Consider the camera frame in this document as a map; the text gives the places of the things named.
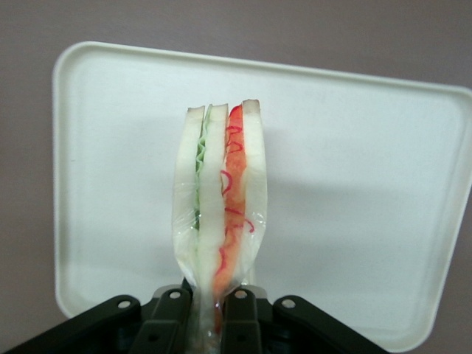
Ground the triangle sandwich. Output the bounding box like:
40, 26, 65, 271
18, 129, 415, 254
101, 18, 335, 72
170, 98, 268, 354

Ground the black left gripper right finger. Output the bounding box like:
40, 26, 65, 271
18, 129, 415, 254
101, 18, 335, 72
220, 286, 378, 354

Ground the cream rectangular serving tray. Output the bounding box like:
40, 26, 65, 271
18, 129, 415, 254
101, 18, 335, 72
51, 41, 472, 352

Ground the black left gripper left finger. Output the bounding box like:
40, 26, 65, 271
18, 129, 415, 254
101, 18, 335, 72
7, 286, 195, 354

